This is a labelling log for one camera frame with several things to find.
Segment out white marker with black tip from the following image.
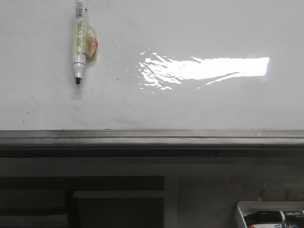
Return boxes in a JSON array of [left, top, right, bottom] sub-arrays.
[[72, 0, 98, 85]]

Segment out whiteboard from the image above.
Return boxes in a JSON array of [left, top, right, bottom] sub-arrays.
[[0, 0, 304, 130]]

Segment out white marker tray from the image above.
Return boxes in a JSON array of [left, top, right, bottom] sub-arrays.
[[235, 201, 304, 228]]

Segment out dark cabinet panel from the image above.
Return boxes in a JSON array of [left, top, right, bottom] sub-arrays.
[[0, 176, 164, 228]]

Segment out black Deli marker in tray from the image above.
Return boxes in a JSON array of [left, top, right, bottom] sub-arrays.
[[244, 210, 304, 225]]

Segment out blue label marker in tray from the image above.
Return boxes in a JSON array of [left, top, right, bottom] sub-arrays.
[[248, 222, 303, 228]]

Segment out aluminium whiteboard frame rail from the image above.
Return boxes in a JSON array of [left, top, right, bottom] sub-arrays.
[[0, 129, 304, 158]]

